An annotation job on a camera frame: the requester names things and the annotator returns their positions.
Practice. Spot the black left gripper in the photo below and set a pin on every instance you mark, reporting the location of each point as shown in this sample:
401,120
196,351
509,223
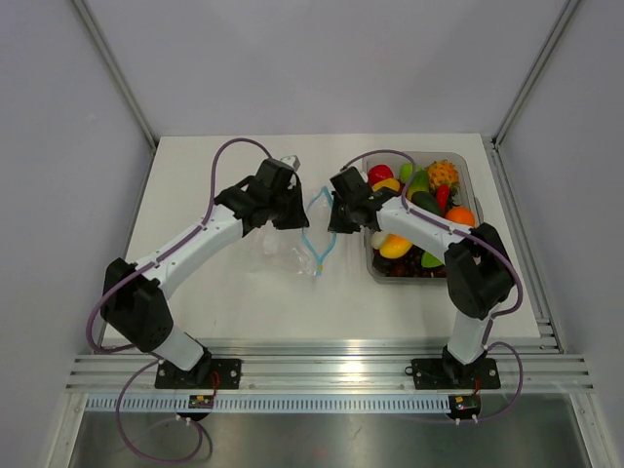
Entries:
298,218

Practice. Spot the right aluminium frame post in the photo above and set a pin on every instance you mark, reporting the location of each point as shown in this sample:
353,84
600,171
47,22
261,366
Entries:
546,52

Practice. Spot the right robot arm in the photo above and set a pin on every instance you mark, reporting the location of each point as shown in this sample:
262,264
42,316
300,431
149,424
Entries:
480,275

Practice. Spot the left aluminium frame post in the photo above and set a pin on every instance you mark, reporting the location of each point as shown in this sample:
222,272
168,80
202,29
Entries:
95,32

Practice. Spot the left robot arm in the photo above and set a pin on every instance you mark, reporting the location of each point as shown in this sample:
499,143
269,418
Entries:
136,297

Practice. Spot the dark green avocado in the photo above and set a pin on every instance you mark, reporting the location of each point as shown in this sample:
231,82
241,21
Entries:
427,202

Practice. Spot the clear blue zip bag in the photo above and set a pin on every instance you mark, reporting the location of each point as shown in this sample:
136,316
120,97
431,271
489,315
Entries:
302,251

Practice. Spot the green lime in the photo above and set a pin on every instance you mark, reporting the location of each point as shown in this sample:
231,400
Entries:
406,171

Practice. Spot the green starfruit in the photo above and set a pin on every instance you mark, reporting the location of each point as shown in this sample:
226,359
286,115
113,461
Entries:
429,261

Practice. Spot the yellow green pineapple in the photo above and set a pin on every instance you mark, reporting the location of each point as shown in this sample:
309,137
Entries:
442,173

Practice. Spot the aluminium frame post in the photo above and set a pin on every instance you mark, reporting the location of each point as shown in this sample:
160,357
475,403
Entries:
95,32
546,52

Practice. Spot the dark purple plum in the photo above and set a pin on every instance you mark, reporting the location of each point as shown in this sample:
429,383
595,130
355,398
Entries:
381,264

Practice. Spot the dark purple grape bunch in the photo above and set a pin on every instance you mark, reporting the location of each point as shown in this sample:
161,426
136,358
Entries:
409,266

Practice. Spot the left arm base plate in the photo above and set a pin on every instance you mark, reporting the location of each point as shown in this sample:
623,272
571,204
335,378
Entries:
219,374

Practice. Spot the white slotted cable duct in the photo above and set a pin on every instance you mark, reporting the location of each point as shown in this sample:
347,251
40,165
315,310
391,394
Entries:
230,403

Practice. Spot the yellow orange mango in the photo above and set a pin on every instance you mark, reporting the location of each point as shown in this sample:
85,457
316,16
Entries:
394,247

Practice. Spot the white egg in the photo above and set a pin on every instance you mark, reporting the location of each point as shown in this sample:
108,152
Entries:
377,239

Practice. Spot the aluminium mounting rail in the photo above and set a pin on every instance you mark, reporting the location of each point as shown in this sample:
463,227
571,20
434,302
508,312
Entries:
373,366

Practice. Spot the orange fruit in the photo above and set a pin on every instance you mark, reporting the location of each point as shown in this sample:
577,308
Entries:
461,215

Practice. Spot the long red chili pepper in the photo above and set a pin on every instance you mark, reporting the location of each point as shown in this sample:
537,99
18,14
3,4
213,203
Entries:
442,197

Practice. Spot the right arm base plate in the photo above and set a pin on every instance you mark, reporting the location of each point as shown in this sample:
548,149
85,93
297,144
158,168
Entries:
439,374

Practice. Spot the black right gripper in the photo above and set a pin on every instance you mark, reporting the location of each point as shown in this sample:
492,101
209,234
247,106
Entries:
336,224

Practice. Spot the red apple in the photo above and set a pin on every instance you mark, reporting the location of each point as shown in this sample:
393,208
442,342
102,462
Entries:
378,173

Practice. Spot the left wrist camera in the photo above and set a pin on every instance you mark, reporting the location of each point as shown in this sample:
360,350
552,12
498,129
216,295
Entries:
291,161

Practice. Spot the clear plastic food bin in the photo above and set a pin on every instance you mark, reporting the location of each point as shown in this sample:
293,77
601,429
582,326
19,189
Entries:
463,197

